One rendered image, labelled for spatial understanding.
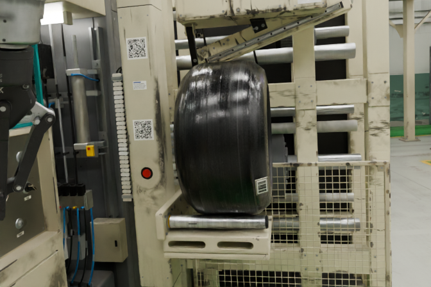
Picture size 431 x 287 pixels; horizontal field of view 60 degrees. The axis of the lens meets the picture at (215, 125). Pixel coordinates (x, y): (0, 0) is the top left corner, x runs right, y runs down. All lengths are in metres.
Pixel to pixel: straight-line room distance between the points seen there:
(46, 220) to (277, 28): 1.17
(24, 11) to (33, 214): 1.05
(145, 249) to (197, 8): 0.97
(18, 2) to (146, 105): 1.00
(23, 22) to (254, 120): 0.82
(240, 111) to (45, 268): 0.79
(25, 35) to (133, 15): 1.01
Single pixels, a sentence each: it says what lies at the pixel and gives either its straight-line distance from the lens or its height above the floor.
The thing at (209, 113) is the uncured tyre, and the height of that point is 1.28.
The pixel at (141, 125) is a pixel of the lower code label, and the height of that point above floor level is 1.24.
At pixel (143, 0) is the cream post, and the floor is 1.67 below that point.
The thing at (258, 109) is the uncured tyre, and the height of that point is 1.28.
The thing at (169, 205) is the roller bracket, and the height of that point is 0.95.
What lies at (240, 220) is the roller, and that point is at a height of 0.91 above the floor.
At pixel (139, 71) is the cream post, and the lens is 1.37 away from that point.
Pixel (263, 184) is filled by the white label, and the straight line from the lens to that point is 1.16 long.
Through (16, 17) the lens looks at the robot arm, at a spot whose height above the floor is 1.43.
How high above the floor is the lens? 1.36
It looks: 6 degrees down
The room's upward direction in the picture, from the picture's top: 3 degrees counter-clockwise
